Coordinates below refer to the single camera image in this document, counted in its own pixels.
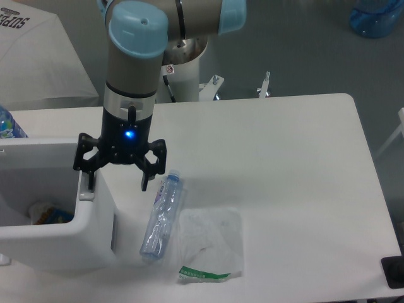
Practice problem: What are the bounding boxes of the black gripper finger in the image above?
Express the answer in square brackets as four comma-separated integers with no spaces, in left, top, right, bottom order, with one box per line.
[134,139,167,192]
[73,132,109,191]

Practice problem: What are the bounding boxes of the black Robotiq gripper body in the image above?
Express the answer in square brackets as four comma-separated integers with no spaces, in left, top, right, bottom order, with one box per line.
[100,110,152,164]

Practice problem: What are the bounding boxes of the white push-lid trash can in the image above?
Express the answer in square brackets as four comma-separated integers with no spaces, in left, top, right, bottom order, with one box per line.
[1,138,117,270]

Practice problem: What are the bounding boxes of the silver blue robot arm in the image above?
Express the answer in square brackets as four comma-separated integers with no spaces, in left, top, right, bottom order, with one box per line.
[73,1,247,191]

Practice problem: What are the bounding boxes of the blue labelled drink bottle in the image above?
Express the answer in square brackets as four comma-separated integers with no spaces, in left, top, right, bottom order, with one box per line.
[1,106,28,139]

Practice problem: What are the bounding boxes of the snack wrappers inside bin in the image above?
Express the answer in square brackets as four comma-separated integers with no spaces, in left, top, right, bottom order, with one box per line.
[28,202,74,225]

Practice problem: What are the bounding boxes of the white cloth printed box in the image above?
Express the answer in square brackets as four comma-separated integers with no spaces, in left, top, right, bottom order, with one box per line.
[1,1,99,110]

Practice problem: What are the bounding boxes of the empty clear plastic bottle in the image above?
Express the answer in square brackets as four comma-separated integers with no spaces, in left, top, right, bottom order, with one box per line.
[140,170,182,261]

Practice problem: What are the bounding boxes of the clear plastic bag green strip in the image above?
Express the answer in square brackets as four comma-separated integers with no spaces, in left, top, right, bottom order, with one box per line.
[179,207,244,283]

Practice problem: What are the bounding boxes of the blue water jug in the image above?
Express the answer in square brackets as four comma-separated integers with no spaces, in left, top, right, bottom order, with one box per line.
[348,1,403,39]

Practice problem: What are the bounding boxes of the black device table edge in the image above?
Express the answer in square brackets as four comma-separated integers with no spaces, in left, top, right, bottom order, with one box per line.
[381,256,403,289]

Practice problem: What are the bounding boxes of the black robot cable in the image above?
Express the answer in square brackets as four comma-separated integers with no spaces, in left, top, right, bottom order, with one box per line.
[162,64,177,103]

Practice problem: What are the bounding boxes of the white table clamp bracket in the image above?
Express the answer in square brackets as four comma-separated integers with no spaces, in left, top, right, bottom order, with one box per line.
[256,71,271,98]

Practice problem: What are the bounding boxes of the white frame right edge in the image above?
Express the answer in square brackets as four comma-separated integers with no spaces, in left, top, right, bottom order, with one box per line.
[376,108,403,157]

